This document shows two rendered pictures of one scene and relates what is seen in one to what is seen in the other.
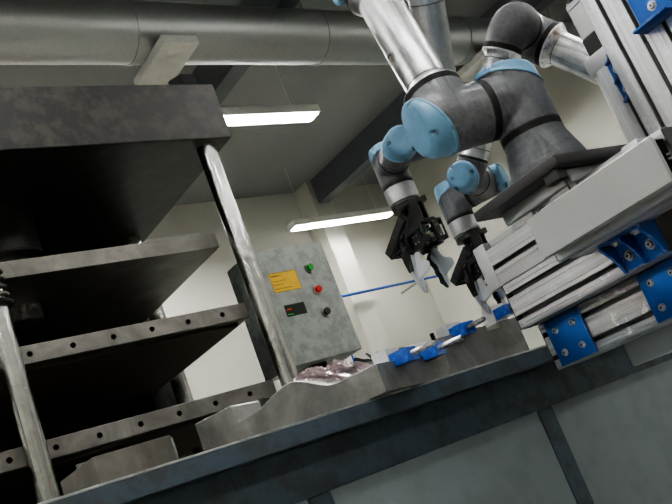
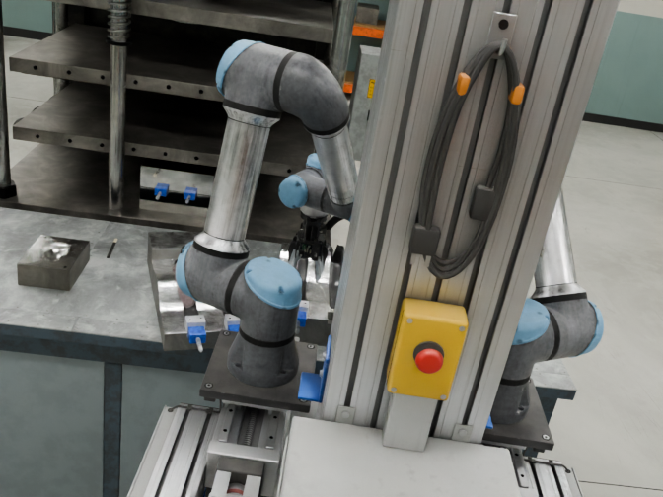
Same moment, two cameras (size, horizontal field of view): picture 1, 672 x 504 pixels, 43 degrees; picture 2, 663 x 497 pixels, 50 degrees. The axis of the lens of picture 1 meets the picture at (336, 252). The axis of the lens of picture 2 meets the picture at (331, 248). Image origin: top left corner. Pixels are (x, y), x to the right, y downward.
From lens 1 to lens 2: 1.84 m
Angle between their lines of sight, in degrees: 53
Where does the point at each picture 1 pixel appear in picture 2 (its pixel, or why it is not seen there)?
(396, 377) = (182, 343)
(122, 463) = (34, 273)
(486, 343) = (319, 330)
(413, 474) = (189, 379)
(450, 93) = (201, 273)
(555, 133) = (253, 357)
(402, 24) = (224, 177)
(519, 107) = (245, 319)
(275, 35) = not seen: outside the picture
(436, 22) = (322, 149)
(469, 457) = not seen: hidden behind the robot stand
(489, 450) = not seen: hidden behind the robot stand
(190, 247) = (304, 35)
